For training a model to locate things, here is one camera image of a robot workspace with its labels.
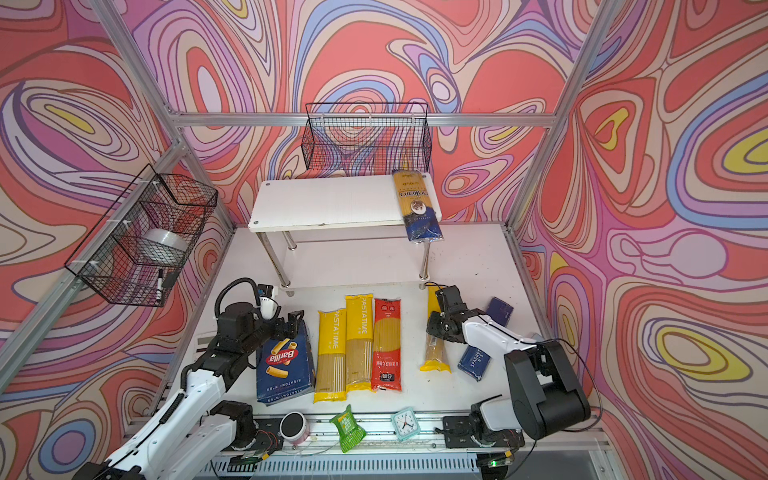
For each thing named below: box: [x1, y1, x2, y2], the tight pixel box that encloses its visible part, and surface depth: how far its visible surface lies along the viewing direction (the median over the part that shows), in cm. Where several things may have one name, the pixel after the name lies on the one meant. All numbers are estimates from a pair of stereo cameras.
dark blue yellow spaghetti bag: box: [393, 170, 444, 242], surface depth 75 cm
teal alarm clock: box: [391, 407, 421, 441], surface depth 75 cm
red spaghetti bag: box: [372, 298, 402, 391], surface depth 88 cm
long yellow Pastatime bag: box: [345, 294, 374, 392], surface depth 88 cm
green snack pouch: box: [329, 404, 367, 453], surface depth 75 cm
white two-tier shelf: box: [248, 174, 430, 296], surface depth 98 cm
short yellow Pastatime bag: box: [313, 308, 347, 403], surface depth 86 cm
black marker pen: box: [156, 268, 163, 301], surface depth 74 cm
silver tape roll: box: [143, 228, 190, 256], surface depth 74 cm
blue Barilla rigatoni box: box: [256, 320, 315, 406], surface depth 79 cm
